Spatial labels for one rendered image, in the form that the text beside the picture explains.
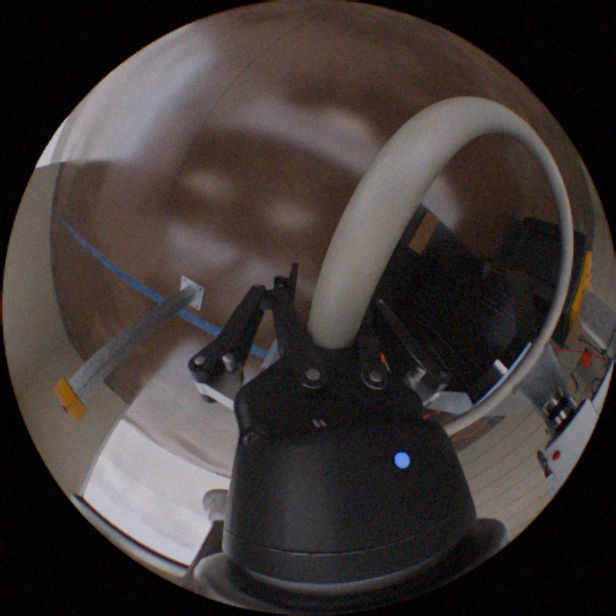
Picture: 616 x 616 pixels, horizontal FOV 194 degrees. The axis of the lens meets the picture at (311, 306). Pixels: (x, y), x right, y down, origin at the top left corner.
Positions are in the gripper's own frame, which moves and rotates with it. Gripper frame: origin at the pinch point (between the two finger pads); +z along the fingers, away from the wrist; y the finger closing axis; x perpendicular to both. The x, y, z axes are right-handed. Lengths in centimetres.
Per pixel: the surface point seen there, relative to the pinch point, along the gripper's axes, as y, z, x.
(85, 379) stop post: -81, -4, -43
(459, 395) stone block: 60, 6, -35
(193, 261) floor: -73, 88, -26
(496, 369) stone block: 66, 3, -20
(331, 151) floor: 6, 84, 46
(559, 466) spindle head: 71, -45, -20
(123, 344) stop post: -78, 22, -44
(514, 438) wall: 544, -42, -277
